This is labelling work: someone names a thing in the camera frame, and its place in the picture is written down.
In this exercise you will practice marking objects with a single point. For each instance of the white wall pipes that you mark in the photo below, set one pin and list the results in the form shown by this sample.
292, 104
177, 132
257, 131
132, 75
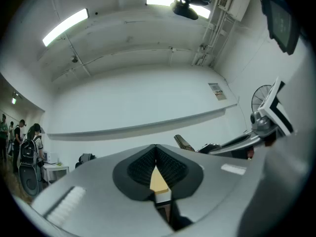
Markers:
206, 47

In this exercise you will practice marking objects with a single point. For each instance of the grey backpack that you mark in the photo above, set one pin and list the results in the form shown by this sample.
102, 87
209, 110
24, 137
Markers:
86, 158

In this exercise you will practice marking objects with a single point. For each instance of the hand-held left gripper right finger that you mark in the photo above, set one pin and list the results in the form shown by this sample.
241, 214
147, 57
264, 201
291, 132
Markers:
212, 194

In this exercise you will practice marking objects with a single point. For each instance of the small ceiling light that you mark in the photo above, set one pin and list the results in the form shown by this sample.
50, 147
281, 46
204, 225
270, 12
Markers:
13, 99

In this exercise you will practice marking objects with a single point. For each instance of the person's right hand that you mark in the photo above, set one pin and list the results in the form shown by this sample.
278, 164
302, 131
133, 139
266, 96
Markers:
270, 139

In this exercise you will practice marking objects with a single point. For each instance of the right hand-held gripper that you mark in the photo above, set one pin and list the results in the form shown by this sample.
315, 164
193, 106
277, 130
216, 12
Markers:
271, 112

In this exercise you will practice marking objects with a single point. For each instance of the white air conditioner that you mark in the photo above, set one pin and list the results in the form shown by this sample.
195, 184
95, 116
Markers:
237, 1

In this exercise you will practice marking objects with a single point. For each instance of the black screen monitor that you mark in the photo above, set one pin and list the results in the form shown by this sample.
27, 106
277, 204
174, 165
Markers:
281, 23

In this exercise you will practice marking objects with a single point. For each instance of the white box appliance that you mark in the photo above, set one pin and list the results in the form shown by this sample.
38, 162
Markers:
51, 158

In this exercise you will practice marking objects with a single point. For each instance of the small white table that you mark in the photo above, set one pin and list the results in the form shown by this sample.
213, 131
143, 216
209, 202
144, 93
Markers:
55, 167

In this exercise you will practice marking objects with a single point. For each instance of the black head-mounted camera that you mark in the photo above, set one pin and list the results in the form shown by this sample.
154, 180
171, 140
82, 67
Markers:
185, 11

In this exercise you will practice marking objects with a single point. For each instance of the wall poster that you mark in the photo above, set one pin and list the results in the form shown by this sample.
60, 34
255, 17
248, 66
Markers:
217, 91

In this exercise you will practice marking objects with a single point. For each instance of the standing fan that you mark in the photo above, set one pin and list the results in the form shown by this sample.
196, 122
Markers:
259, 97

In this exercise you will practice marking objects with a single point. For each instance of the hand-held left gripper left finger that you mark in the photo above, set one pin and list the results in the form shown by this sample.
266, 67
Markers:
98, 194

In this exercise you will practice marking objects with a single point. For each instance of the ceiling smoke detector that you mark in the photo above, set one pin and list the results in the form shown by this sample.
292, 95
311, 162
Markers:
74, 59

